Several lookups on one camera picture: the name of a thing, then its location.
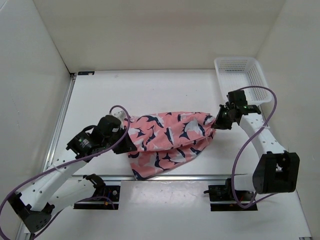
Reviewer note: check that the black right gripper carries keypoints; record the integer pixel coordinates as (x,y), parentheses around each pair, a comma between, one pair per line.
(218,123)

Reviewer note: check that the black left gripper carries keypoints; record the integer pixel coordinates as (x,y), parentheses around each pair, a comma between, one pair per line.
(128,146)

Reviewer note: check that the pink shark print shorts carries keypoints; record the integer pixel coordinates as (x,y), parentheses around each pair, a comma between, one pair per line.
(167,140)

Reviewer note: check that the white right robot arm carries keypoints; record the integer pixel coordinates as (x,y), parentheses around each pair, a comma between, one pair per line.
(277,169)

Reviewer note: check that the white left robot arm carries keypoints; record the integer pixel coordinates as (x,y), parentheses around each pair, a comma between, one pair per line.
(48,194)

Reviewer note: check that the white perforated plastic basket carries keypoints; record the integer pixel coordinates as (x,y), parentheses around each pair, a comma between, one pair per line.
(235,72)

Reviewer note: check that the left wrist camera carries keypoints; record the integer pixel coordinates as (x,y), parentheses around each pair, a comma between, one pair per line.
(121,115)

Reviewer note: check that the aluminium front frame rail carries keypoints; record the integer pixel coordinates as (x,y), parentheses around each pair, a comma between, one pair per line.
(206,177)

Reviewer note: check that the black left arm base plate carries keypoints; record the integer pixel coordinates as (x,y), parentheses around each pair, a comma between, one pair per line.
(107,199)

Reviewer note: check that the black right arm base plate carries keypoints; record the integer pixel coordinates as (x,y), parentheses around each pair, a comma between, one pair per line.
(221,199)

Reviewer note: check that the aluminium left frame rail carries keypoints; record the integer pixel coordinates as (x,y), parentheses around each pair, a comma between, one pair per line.
(55,135)

